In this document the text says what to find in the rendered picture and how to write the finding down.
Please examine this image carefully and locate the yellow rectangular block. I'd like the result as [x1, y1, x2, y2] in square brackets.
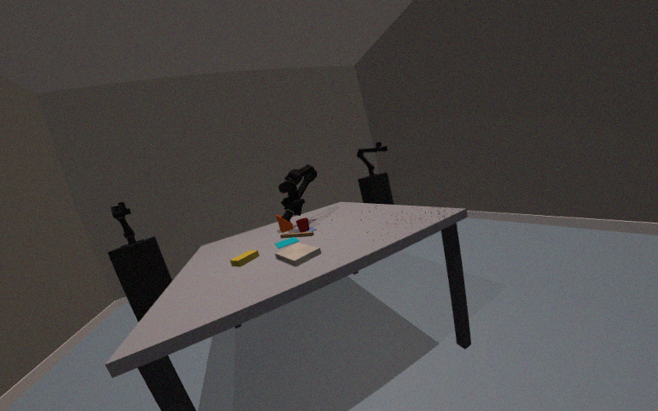
[230, 250, 260, 266]

